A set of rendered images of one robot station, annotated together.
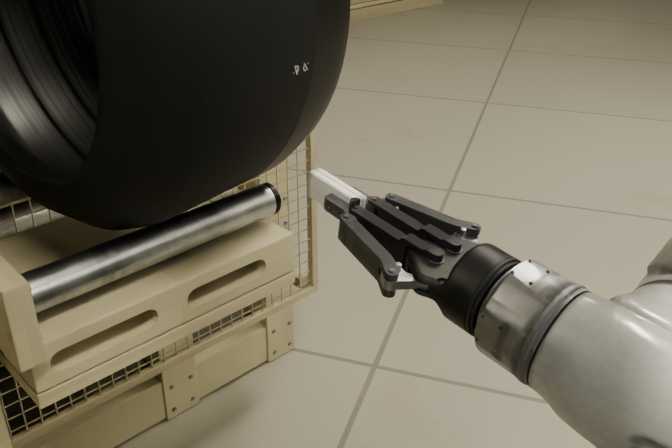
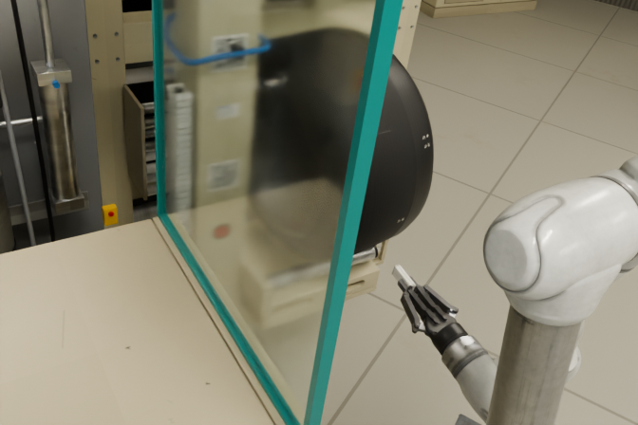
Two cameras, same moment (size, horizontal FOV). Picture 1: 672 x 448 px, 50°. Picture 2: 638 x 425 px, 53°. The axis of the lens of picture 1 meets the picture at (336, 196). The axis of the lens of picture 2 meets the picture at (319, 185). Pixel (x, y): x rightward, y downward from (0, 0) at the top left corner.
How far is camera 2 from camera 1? 0.87 m
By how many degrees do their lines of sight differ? 10
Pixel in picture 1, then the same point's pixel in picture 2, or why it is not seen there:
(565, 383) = (465, 384)
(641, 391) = (487, 395)
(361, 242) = (408, 307)
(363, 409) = (394, 338)
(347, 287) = (402, 253)
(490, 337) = (446, 360)
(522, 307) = (459, 354)
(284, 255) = (373, 279)
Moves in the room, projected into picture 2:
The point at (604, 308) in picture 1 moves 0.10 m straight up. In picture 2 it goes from (487, 362) to (500, 329)
